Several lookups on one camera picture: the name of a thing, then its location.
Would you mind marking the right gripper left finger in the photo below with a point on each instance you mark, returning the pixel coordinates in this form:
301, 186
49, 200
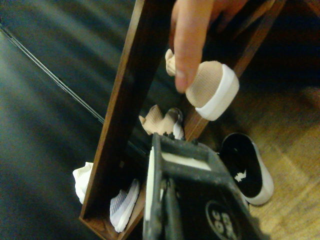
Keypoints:
153, 200

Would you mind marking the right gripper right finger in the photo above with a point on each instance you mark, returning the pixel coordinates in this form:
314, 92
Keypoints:
185, 150

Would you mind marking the black shoe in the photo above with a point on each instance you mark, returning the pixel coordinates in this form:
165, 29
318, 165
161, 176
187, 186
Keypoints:
250, 170

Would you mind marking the beige shoe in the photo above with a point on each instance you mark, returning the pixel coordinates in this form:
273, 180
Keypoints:
212, 87
157, 122

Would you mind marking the person's hand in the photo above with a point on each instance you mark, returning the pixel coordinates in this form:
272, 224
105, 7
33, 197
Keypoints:
192, 32

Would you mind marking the pale lilac shoe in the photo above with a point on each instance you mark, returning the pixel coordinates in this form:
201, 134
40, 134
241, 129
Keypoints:
123, 210

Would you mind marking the white shoe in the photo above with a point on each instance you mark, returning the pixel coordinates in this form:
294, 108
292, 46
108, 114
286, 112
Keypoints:
81, 182

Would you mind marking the brown shoe rack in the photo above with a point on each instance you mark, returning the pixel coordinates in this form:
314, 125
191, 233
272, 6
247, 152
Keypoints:
130, 100

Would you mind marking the curtain stand pole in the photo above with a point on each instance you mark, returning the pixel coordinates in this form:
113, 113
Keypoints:
55, 80

